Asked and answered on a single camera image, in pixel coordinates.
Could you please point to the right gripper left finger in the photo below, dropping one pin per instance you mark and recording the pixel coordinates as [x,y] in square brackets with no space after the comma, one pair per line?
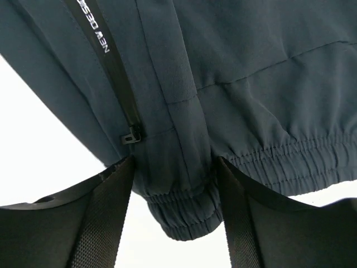
[80,226]

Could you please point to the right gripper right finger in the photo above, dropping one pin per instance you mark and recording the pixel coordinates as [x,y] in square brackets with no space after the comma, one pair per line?
[267,229]

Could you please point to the dark navy shorts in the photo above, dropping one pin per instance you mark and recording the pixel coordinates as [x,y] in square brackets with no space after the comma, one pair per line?
[268,85]

